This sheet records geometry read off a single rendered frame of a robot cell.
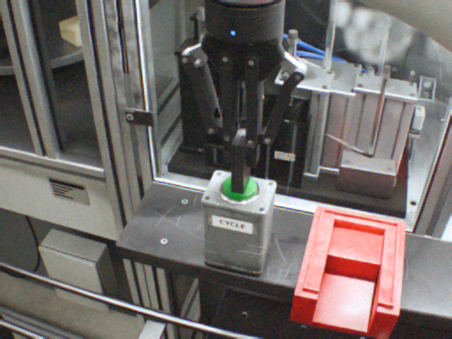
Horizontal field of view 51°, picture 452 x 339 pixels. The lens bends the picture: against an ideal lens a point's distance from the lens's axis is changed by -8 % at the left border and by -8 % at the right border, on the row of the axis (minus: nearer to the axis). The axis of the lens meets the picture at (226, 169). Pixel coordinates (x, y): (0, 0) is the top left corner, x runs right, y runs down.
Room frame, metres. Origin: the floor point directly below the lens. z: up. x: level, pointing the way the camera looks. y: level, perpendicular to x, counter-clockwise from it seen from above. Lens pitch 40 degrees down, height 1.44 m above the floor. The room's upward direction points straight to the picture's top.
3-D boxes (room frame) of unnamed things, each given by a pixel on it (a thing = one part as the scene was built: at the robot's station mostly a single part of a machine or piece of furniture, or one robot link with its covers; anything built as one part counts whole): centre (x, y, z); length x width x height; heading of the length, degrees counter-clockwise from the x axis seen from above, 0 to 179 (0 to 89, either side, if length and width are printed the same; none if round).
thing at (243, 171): (0.44, -0.02, 1.07); 0.03 x 0.01 x 0.07; 163
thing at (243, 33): (0.45, -0.02, 1.23); 0.08 x 0.07 x 0.09; 73
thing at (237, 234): (0.45, -0.02, 0.97); 0.08 x 0.08 x 0.12; 73
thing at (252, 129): (0.44, -0.03, 1.16); 0.04 x 0.01 x 0.11; 163
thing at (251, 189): (0.45, -0.02, 1.03); 0.04 x 0.04 x 0.02
